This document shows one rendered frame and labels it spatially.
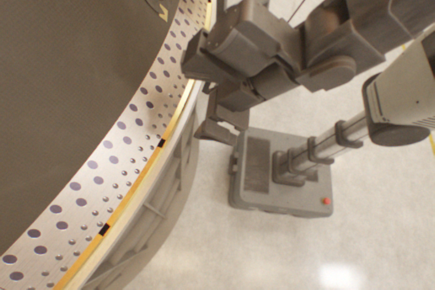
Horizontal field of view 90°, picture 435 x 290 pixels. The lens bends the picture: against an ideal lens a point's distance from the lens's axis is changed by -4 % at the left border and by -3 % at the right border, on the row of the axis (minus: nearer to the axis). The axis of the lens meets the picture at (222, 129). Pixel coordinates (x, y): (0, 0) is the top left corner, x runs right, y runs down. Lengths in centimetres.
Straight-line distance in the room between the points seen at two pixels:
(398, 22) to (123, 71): 35
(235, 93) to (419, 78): 54
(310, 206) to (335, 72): 133
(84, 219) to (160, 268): 122
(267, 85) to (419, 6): 16
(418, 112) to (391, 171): 167
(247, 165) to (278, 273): 72
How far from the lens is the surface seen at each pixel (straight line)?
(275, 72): 28
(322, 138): 111
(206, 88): 44
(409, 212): 239
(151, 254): 157
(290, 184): 147
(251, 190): 140
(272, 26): 26
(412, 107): 74
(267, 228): 169
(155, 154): 43
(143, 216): 81
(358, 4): 25
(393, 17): 24
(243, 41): 25
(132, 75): 41
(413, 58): 78
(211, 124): 33
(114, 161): 40
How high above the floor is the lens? 158
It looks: 64 degrees down
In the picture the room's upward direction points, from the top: 23 degrees clockwise
